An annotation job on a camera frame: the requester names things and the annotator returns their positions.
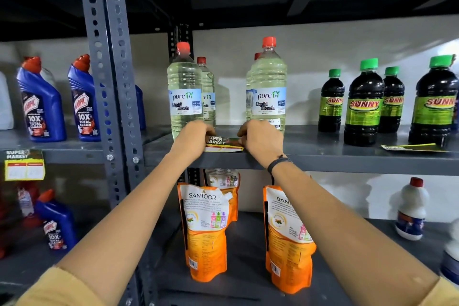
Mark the person's left hand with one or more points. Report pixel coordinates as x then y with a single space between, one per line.
192 139

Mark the person's right hand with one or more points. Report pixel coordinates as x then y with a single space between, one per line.
263 142

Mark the person's left fingers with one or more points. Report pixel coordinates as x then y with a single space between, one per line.
208 129

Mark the person's right fingers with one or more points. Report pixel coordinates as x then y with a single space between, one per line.
244 133

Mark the green yellow shelf price tag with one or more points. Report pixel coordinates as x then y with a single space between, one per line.
224 143
412 148
24 167

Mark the person's right forearm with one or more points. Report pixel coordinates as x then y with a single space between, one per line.
340 230

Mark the person's left forearm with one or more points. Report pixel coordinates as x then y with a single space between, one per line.
136 209

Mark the clear bleach bottle red cap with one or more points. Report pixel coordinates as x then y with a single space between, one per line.
269 83
184 83
248 94
208 101

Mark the black wristband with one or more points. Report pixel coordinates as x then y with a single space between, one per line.
279 161

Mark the orange hand wash refill pouch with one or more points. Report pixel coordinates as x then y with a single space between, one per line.
226 178
206 230
288 255

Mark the blue toilet cleaner bottle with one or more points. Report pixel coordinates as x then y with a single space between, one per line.
41 108
84 108
57 223
140 108

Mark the grey metal shelving rack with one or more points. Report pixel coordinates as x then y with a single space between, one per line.
322 160
89 29

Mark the small dark bottle green cap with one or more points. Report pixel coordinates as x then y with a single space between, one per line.
331 105
393 105

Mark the large dark bottle green cap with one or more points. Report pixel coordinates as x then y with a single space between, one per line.
434 108
364 108

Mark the white cleaner bottle red cap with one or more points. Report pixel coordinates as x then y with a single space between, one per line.
412 209

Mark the red toilet cleaner bottle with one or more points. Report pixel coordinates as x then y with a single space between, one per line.
28 205

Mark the white plastic bottle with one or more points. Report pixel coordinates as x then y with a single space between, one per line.
5 105

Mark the yellow left shirt sleeve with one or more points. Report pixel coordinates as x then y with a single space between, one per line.
57 289

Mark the yellow shirt sleeve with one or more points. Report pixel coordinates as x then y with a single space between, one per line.
443 295
57 289

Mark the white blue cleaner bottle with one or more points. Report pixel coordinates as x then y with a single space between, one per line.
451 259

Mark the yellow right shirt sleeve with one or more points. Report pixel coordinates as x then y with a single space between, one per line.
443 295

